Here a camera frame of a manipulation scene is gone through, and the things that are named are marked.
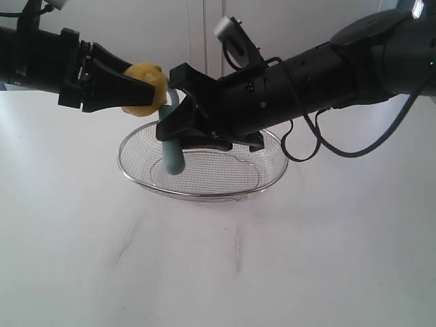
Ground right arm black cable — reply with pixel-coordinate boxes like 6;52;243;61
281;91;418;163

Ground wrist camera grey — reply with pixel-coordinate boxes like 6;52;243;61
44;0;69;10
214;16;265;70

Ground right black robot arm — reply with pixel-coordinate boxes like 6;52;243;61
156;10;435;152

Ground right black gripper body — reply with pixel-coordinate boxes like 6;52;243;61
183;59;307;152

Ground yellow lemon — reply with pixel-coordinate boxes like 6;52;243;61
121;61;170;118

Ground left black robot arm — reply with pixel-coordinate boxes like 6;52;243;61
1;1;156;113

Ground metal wire mesh basket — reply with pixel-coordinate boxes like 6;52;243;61
117;122;288;202

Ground teal handled peeler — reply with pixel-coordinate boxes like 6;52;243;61
159;89;185;176

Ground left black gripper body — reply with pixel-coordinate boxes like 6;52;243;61
58;29;101;110

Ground white cabinet doors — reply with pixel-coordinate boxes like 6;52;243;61
40;0;396;78

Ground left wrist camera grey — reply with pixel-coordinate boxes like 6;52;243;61
44;0;69;10

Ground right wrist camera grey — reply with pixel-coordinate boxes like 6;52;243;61
214;16;265;70

